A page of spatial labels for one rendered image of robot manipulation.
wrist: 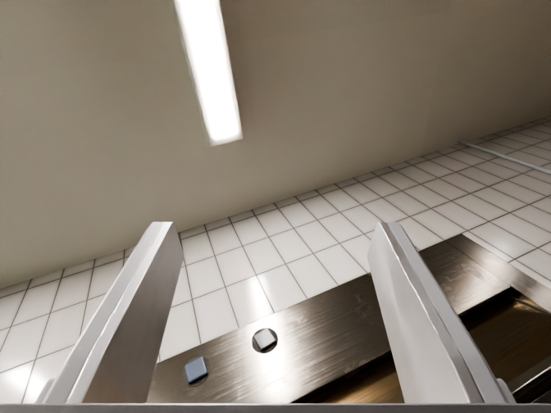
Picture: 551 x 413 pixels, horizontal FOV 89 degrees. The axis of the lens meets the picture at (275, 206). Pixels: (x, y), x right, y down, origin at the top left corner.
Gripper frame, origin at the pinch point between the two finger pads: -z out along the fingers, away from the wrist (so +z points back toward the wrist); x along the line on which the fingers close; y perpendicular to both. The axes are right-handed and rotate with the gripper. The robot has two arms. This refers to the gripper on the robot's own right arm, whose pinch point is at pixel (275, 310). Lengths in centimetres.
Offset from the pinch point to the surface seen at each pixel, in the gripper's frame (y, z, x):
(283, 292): 63, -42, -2
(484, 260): 57, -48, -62
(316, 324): 61, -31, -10
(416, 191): 62, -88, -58
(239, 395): 61, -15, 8
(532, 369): 51, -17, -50
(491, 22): 9, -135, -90
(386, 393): 59, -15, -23
